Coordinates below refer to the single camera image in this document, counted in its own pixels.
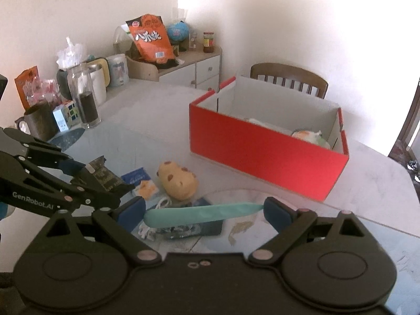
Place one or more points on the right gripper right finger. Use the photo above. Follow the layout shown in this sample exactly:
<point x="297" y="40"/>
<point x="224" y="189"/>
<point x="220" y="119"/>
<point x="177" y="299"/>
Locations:
<point x="290" y="225"/>

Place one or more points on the clear bag dark tea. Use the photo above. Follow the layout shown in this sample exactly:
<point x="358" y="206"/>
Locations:
<point x="180" y="232"/>

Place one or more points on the white kettle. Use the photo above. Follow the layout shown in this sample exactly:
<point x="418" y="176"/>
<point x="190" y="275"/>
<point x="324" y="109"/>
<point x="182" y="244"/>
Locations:
<point x="98" y="81"/>

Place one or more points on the red cardboard box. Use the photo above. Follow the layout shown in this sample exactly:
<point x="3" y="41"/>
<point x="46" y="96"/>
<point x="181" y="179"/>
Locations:
<point x="247" y="126"/>

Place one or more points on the dark ceramic mug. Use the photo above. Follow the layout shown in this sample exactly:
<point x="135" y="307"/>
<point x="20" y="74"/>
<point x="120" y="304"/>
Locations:
<point x="40" y="121"/>

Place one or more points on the black snack packet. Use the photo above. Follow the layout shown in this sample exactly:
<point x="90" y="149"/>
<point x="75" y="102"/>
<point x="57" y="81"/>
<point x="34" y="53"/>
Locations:
<point x="96" y="175"/>

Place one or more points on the white sideboard cabinet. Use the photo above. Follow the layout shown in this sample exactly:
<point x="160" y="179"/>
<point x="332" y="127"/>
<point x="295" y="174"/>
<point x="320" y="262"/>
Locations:
<point x="196" y="69"/>

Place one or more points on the brown wooden chair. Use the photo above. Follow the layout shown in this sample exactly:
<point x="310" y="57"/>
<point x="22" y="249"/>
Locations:
<point x="304" y="80"/>

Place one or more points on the white patterned plastic bag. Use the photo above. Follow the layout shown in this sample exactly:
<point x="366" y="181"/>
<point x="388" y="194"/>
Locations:
<point x="311" y="137"/>

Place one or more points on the rubiks cube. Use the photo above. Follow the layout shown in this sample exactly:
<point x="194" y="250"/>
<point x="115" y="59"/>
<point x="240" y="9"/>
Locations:
<point x="66" y="116"/>

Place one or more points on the blue biscuit packet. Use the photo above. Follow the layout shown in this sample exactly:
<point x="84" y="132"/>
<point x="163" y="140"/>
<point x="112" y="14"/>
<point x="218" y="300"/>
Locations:
<point x="144" y="185"/>

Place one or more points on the white patterned cup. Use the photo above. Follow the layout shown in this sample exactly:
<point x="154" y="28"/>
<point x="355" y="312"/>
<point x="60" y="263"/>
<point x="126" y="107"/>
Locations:
<point x="118" y="70"/>

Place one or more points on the teal plastic strip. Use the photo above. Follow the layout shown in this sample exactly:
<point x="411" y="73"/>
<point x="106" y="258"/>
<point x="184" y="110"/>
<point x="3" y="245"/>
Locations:
<point x="173" y="217"/>

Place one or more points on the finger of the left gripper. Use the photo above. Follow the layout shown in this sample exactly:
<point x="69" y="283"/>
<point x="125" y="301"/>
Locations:
<point x="83" y="189"/>
<point x="38" y="152"/>

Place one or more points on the yellow spotted squishy toy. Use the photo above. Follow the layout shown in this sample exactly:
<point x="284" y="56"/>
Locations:
<point x="178" y="181"/>

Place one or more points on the red lidded sauce jar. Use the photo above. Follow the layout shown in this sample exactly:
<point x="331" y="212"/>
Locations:
<point x="208" y="42"/>

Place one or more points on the orange snack bag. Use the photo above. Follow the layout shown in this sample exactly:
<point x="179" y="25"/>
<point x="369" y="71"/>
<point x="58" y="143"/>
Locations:
<point x="151" y="39"/>

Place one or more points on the red candy bag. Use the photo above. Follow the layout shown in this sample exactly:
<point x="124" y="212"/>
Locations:
<point x="32" y="89"/>

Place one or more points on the glass tumbler dark liquid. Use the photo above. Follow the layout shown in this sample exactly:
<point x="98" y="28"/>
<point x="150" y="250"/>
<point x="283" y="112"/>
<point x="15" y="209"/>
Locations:
<point x="81" y="89"/>

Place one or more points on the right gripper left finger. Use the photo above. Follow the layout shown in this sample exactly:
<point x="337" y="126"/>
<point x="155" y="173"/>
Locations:
<point x="114" y="228"/>

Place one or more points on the blue globe toy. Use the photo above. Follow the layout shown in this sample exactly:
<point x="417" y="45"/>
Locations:
<point x="178" y="32"/>

